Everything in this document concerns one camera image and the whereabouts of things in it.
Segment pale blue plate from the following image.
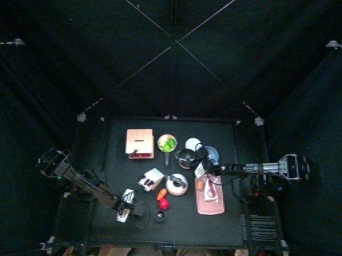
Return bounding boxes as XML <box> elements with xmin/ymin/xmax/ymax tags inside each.
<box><xmin>203</xmin><ymin>145</ymin><xmax>221</xmax><ymax>166</ymax></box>

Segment small black cup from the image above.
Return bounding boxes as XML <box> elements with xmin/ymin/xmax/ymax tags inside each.
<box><xmin>154</xmin><ymin>209</ymin><xmax>167</xmax><ymax>224</ymax></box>

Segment wooden block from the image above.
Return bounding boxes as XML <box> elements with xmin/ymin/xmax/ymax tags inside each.
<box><xmin>98</xmin><ymin>245</ymin><xmax>133</xmax><ymax>256</ymax></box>

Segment thin white cord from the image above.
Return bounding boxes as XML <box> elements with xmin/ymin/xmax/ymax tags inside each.
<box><xmin>125</xmin><ymin>0</ymin><xmax>262</xmax><ymax>118</ymax></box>
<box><xmin>82</xmin><ymin>0</ymin><xmax>237</xmax><ymax>115</ymax></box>

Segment small white bowl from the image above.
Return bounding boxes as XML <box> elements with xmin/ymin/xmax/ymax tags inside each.
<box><xmin>185</xmin><ymin>137</ymin><xmax>203</xmax><ymax>152</ymax></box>

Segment pink cutting board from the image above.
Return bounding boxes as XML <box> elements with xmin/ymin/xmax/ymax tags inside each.
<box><xmin>194</xmin><ymin>174</ymin><xmax>227</xmax><ymax>216</ymax></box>

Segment white rectangular tray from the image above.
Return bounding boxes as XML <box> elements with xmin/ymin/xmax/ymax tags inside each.
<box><xmin>203</xmin><ymin>177</ymin><xmax>221</xmax><ymax>203</ymax></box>

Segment pink box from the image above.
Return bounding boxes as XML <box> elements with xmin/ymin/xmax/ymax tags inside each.
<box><xmin>125</xmin><ymin>128</ymin><xmax>157</xmax><ymax>160</ymax></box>

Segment red toy utensil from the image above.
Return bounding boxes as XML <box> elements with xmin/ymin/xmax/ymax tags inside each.
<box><xmin>206</xmin><ymin>179</ymin><xmax>217</xmax><ymax>198</ymax></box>

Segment red toy fruit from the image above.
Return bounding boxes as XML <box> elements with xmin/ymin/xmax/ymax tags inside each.
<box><xmin>158</xmin><ymin>197</ymin><xmax>173</xmax><ymax>211</ymax></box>

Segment black toy pot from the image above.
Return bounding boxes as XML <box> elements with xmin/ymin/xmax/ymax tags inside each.
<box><xmin>174</xmin><ymin>148</ymin><xmax>201</xmax><ymax>170</ymax></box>

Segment pink and white bowl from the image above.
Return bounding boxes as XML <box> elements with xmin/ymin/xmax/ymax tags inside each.
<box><xmin>165</xmin><ymin>173</ymin><xmax>190</xmax><ymax>197</ymax></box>

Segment grey utensil in bowl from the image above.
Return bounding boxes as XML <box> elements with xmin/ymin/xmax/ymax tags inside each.
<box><xmin>169</xmin><ymin>175</ymin><xmax>189</xmax><ymax>188</ymax></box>

